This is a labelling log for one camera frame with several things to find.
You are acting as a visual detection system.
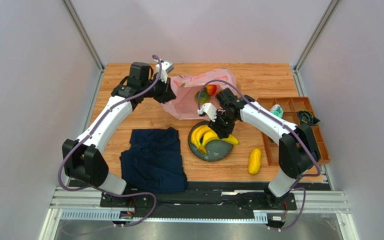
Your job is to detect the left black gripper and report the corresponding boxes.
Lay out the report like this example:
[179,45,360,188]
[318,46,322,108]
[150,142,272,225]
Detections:
[141,75,177,105]

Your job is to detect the yellow banana bunch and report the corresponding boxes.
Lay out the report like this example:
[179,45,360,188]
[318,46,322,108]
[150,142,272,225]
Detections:
[190,125,240,155]

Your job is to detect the pink plastic bag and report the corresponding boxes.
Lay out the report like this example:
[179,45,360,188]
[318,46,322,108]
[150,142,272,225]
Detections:
[161,68,237,120]

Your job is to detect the yellow fake starfruit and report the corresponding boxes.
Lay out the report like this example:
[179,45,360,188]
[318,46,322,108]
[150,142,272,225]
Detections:
[248,148,262,175]

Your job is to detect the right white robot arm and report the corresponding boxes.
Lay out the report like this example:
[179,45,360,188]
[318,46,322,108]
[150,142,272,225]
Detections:
[198,88,321,198]

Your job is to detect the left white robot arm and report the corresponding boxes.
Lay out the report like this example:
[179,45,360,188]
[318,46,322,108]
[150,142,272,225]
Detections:
[58,59,176,196]

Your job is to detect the green fake mango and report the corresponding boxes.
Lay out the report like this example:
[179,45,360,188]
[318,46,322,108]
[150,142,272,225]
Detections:
[194,90,211,105]

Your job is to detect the red yellow fake apple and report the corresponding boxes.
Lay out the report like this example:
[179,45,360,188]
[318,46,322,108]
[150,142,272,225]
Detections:
[204,84,218,96]

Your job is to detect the dark blue-grey ceramic plate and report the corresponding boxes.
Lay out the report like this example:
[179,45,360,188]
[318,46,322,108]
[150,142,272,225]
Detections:
[188,121,234,162]

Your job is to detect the teal white sock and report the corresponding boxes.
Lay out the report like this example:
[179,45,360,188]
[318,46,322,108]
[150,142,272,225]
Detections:
[269,104,284,118]

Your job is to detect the brown wooden compartment tray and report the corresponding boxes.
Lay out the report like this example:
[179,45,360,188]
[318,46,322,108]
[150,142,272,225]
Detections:
[257,97,331,166]

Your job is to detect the dark green rolled sock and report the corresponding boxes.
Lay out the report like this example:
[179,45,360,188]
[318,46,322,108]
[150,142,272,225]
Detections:
[297,110,321,126]

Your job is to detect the navy blue cloth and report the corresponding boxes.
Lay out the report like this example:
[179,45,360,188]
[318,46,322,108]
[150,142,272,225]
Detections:
[119,127,188,194]

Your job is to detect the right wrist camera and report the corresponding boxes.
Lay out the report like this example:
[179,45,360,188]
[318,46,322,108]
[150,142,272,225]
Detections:
[197,102,217,122]

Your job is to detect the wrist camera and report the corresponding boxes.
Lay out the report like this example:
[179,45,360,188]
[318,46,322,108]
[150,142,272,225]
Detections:
[155,60,175,83]
[197,102,217,122]

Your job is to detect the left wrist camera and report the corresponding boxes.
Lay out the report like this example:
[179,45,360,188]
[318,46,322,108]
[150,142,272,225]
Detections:
[155,60,175,83]

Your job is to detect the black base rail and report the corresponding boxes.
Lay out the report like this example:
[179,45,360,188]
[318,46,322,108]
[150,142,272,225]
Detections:
[100,181,299,220]

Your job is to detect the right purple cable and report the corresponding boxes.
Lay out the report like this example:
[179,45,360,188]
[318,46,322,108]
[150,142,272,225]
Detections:
[197,79,322,232]

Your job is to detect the purple cable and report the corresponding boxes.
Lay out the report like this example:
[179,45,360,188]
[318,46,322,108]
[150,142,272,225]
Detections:
[57,54,164,229]
[197,79,322,232]

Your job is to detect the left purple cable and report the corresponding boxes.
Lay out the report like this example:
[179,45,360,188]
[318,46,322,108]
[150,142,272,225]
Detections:
[57,54,164,229]

